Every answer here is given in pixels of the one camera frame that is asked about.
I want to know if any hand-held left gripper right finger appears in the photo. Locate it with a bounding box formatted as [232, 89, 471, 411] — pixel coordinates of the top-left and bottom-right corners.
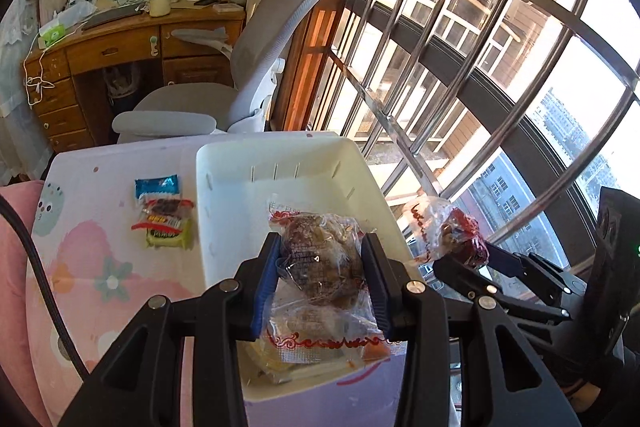
[360, 232, 583, 427]

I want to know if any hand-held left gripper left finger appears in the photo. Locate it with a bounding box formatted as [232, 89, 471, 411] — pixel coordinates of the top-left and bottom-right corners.
[57, 232, 282, 427]

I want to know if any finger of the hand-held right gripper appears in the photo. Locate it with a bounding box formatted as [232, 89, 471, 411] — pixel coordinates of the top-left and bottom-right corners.
[432, 254, 572, 327]
[484, 241, 587, 308]

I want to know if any clear packet with red filling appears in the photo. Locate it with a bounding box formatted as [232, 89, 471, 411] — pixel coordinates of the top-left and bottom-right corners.
[401, 196, 490, 269]

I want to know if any brown pastry clear packet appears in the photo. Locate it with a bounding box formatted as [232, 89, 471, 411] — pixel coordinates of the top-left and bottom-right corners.
[265, 199, 407, 365]

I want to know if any large clear bread packet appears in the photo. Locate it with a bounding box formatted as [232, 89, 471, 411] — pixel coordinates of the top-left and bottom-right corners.
[240, 341, 366, 385]

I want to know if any white plastic storage bin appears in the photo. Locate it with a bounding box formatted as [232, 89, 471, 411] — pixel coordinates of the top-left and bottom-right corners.
[195, 138, 426, 404]

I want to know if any yellow green snack packet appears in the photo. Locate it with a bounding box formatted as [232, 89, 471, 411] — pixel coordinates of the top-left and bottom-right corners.
[131, 216, 195, 251]

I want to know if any dark candy clear packet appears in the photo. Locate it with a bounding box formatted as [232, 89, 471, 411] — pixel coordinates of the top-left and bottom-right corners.
[142, 198, 195, 220]

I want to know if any blue snack packet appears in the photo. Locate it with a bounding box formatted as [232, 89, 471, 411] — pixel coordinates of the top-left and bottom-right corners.
[134, 175, 180, 200]

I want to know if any pastel printed tablecloth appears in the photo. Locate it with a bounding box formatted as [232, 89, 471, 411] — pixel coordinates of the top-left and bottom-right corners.
[30, 131, 451, 427]

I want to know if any metal window grille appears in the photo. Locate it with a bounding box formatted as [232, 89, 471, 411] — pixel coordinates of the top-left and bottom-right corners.
[280, 0, 640, 298]

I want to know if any pink blanket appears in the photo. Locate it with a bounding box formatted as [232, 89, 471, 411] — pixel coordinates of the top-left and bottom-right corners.
[0, 179, 56, 427]

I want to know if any grey waste basket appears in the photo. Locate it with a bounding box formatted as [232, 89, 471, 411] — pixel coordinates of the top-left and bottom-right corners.
[102, 64, 141, 100]

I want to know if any grey office chair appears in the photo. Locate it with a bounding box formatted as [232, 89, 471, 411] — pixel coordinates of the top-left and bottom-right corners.
[111, 0, 358, 145]

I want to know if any wooden desk with drawers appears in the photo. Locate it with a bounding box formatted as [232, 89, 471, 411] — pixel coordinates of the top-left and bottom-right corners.
[21, 2, 248, 152]

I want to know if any dark keyboard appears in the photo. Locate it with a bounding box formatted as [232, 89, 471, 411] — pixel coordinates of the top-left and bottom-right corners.
[80, 4, 143, 32]

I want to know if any green tissue box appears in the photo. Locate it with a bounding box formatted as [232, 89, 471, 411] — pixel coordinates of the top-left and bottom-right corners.
[39, 26, 71, 48]

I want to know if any white lace dust cover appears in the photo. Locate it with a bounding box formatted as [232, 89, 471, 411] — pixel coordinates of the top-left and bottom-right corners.
[0, 0, 53, 180]

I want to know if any white plastic bag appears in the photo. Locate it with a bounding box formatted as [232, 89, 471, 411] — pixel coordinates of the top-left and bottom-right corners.
[52, 2, 98, 28]

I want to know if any thick black cable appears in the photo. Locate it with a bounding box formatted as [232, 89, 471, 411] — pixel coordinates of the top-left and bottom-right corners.
[0, 194, 91, 380]

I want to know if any white charger cable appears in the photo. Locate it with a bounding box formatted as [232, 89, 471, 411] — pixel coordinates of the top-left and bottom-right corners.
[22, 34, 56, 110]

